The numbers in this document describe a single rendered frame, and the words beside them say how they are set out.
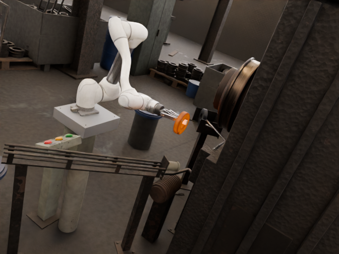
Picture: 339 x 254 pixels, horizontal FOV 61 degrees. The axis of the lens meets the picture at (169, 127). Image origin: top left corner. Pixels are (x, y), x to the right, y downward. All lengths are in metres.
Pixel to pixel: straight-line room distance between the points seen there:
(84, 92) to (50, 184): 0.84
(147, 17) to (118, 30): 3.11
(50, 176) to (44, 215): 0.32
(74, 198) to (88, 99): 0.90
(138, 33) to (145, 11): 3.03
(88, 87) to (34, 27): 2.22
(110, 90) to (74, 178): 0.98
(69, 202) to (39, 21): 2.98
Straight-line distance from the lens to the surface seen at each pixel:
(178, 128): 1.82
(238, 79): 1.64
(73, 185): 1.82
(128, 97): 1.80
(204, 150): 1.70
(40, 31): 4.40
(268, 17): 12.08
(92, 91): 2.43
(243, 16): 12.33
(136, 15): 5.36
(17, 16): 4.81
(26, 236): 2.06
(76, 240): 2.05
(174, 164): 1.67
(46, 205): 2.05
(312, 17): 1.25
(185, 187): 2.75
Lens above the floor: 1.54
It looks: 24 degrees down
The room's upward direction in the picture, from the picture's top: 19 degrees clockwise
